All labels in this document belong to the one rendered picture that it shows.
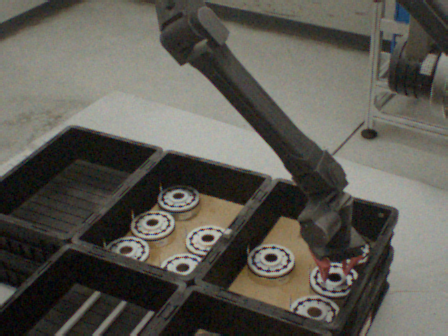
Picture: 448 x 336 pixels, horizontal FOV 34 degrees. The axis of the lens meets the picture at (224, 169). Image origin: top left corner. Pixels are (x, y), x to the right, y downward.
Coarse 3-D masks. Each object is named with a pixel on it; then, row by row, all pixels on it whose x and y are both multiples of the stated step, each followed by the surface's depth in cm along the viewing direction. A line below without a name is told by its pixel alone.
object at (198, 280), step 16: (256, 208) 163; (384, 208) 161; (240, 224) 158; (224, 240) 154; (384, 240) 152; (368, 256) 148; (208, 272) 147; (368, 272) 145; (208, 288) 142; (224, 288) 142; (352, 288) 141; (256, 304) 138; (272, 304) 138; (352, 304) 139; (304, 320) 134; (336, 320) 134
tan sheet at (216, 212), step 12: (204, 204) 181; (216, 204) 181; (228, 204) 181; (204, 216) 177; (216, 216) 177; (228, 216) 177; (180, 228) 174; (192, 228) 174; (180, 240) 170; (156, 252) 167; (168, 252) 167; (180, 252) 167; (156, 264) 164
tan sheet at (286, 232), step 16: (288, 224) 174; (272, 240) 169; (288, 240) 169; (304, 256) 164; (240, 272) 161; (304, 272) 160; (240, 288) 156; (256, 288) 156; (272, 288) 156; (288, 288) 156; (304, 288) 156; (288, 304) 152
